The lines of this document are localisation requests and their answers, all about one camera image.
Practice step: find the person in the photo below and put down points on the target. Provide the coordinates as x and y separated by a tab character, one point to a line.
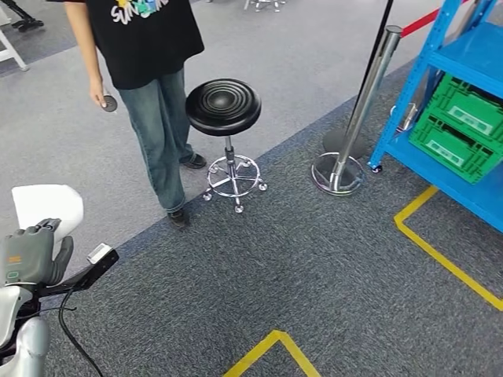
149	41

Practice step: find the grey barrier stanchion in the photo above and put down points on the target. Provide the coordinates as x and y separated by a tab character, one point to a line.
406	118

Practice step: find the black floor stand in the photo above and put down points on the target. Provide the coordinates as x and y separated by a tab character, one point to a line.
23	23

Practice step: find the white table frame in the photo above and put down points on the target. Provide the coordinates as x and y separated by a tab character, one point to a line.
16	52

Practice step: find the small black disc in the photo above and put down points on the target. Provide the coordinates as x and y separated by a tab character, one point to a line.
111	104

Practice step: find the chrome barrier stanchion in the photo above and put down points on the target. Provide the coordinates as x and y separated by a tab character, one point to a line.
368	99

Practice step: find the chrome chair base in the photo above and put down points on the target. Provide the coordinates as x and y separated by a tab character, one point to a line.
265	4

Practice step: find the blue metal shelf rack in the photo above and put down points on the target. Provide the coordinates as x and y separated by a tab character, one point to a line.
471	57

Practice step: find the person's right forearm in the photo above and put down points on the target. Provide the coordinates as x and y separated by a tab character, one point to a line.
84	41

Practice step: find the white curved plastic part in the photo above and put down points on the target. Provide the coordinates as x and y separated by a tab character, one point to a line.
47	205

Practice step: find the red barrier belt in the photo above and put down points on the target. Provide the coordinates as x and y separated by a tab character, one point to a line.
424	21

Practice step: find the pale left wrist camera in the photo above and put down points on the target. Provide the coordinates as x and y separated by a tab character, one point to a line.
99	253

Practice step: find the person's right hand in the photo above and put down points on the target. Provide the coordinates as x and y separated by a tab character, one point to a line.
97	93

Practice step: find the black camera bracket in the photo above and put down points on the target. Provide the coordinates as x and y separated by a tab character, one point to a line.
78	281

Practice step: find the black round stool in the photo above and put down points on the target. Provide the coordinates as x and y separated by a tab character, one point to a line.
222	106

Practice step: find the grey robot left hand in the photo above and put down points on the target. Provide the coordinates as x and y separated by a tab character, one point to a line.
27	255

